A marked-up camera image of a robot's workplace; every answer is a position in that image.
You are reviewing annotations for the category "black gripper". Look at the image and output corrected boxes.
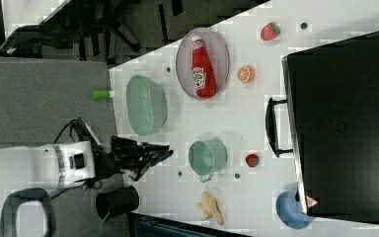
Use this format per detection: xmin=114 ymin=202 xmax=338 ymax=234
xmin=93 ymin=136 xmax=174 ymax=182

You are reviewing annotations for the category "black toaster oven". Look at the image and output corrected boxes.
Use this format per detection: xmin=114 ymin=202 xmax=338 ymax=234
xmin=282 ymin=31 xmax=379 ymax=224

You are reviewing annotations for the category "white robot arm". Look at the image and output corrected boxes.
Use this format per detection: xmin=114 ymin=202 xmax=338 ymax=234
xmin=0 ymin=141 xmax=119 ymax=237

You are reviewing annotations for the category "green colander basket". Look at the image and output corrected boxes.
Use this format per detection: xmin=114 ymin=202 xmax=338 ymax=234
xmin=126 ymin=75 xmax=167 ymax=136

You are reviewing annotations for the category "green metal cup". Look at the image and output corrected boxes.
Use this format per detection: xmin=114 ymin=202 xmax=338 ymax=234
xmin=189 ymin=138 xmax=227 ymax=183

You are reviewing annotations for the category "yellow banana peel toy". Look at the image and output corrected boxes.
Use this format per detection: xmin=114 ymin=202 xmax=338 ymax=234
xmin=196 ymin=192 xmax=224 ymax=226

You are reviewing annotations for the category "green marker pen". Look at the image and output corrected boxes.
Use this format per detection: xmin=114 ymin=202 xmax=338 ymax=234
xmin=91 ymin=90 xmax=114 ymax=100

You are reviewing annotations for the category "red plush ketchup bottle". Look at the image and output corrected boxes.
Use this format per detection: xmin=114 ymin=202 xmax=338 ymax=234
xmin=191 ymin=36 xmax=216 ymax=99

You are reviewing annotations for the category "small red strawberry toy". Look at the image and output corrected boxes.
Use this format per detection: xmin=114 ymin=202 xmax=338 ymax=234
xmin=245 ymin=154 xmax=260 ymax=168

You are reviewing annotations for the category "grey round plate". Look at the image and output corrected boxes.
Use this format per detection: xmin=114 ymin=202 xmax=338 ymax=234
xmin=176 ymin=28 xmax=229 ymax=100

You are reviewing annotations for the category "orange slice toy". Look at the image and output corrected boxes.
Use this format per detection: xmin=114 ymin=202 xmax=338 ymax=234
xmin=237 ymin=66 xmax=256 ymax=83

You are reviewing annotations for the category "black office chair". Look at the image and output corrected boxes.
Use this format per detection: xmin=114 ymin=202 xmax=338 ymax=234
xmin=0 ymin=0 xmax=186 ymax=65

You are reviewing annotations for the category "blue bowl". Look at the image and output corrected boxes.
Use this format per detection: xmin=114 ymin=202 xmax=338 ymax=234
xmin=275 ymin=191 xmax=313 ymax=230

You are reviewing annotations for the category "large red strawberry toy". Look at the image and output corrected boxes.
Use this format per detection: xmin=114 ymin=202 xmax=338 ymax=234
xmin=261 ymin=22 xmax=280 ymax=40

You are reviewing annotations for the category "black cylinder table mount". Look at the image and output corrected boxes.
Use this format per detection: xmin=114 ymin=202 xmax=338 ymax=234
xmin=96 ymin=187 xmax=139 ymax=219

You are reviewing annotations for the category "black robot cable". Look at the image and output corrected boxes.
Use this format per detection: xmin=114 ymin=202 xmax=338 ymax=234
xmin=52 ymin=118 xmax=90 ymax=144

